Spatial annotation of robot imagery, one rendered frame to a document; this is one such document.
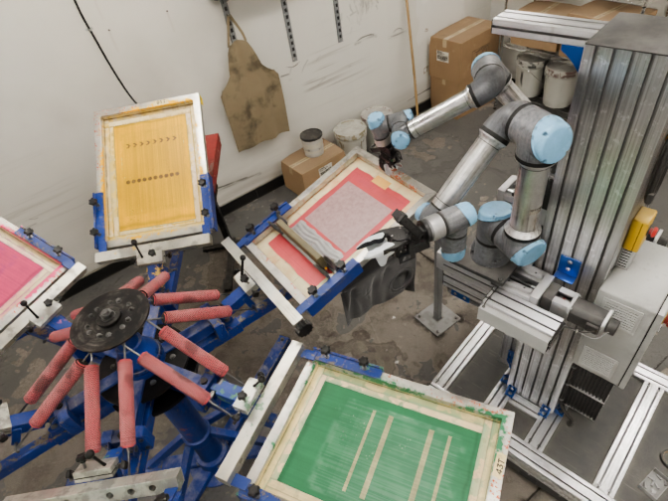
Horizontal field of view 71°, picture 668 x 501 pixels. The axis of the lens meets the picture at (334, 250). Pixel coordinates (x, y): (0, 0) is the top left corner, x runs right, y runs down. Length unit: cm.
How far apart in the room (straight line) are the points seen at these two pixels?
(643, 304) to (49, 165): 351
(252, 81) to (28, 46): 151
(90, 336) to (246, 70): 261
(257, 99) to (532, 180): 294
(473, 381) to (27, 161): 316
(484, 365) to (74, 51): 316
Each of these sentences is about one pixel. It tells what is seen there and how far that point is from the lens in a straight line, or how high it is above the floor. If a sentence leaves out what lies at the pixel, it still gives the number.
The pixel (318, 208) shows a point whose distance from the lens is 236.
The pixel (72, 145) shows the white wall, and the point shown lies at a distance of 378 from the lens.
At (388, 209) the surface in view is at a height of 118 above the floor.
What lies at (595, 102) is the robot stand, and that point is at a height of 187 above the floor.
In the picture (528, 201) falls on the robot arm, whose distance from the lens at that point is 154.
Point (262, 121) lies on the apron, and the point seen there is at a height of 72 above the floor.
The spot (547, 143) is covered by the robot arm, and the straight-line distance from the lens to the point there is 139.
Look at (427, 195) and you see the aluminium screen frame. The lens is 216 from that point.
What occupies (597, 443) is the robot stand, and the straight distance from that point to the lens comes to 274.
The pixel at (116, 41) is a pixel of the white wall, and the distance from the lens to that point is 366.
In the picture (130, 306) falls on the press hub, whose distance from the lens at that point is 196.
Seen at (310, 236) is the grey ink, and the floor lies 110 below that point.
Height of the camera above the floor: 259
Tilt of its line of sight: 43 degrees down
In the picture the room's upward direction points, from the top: 11 degrees counter-clockwise
